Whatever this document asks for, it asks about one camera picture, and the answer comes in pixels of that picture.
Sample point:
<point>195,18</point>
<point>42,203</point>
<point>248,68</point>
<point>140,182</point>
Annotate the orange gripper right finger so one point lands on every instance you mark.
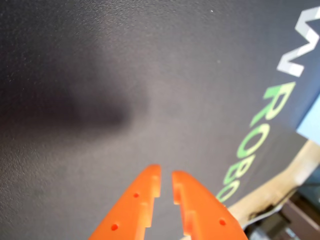
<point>205,215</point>

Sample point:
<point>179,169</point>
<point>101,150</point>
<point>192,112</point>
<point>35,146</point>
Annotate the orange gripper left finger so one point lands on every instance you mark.
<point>130,210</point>

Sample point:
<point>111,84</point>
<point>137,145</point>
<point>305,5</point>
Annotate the dark brown furniture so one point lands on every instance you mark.
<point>302,212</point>

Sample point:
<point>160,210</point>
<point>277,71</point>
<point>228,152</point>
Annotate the dark mat WOWROBO print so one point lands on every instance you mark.
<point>150,62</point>

